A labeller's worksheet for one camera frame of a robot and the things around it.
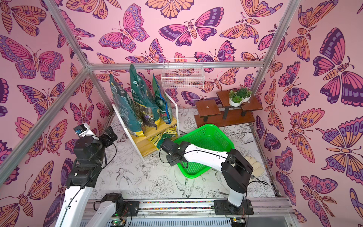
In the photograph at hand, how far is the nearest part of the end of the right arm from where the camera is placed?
0.59 meters

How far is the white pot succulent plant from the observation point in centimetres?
88

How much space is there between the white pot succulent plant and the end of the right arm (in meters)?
0.46

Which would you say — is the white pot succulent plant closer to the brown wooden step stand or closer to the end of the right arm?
the brown wooden step stand

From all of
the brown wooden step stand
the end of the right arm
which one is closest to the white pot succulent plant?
the brown wooden step stand
